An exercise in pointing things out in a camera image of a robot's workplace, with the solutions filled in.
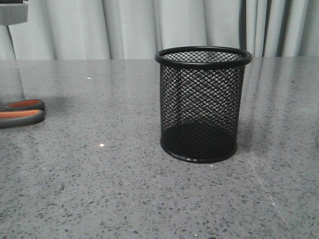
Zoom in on grey pleated curtain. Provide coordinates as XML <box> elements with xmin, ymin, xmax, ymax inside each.
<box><xmin>0</xmin><ymin>0</ymin><xmax>319</xmax><ymax>60</ymax></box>

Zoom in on grey foam gripper finger pad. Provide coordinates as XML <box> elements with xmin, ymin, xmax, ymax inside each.
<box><xmin>0</xmin><ymin>0</ymin><xmax>28</xmax><ymax>25</ymax></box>

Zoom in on grey and orange scissors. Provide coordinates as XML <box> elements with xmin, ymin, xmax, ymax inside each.
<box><xmin>0</xmin><ymin>99</ymin><xmax>45</xmax><ymax>128</ymax></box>

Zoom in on black metal mesh pen cup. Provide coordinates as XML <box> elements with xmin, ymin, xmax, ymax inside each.
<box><xmin>155</xmin><ymin>46</ymin><xmax>252</xmax><ymax>163</ymax></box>

